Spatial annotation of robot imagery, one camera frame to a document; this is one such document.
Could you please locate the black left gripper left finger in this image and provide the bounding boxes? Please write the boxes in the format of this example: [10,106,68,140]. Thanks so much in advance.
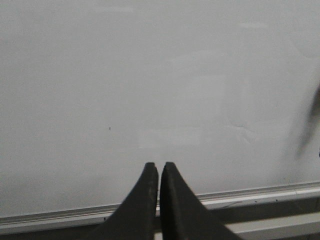
[85,162,159,240]

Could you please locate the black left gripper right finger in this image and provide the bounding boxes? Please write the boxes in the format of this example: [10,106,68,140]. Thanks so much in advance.
[159,162,240,240]

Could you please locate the large white whiteboard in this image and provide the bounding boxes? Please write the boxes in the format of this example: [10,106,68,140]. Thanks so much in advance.
[0,0,320,234]

